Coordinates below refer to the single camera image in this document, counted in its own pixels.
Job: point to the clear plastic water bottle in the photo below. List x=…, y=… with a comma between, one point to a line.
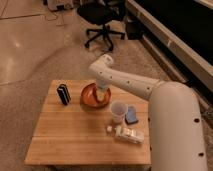
x=125, y=133

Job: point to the black box on floor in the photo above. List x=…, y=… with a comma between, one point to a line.
x=134, y=31

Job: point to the clear plastic cup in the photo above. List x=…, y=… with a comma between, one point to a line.
x=118, y=110

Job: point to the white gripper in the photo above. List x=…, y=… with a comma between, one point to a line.
x=101, y=89

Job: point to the wooden table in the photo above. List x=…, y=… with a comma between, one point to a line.
x=76, y=134

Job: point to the black whiteboard eraser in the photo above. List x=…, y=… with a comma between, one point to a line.
x=63, y=94

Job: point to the white device on floor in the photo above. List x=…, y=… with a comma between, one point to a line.
x=56, y=5

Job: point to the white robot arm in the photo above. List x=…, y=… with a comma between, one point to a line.
x=175, y=123

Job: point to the long beige counter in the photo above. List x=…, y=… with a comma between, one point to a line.
x=185, y=28

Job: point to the orange bowl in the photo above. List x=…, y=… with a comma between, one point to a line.
x=88, y=97

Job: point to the black office chair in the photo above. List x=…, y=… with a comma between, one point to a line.
x=101, y=14

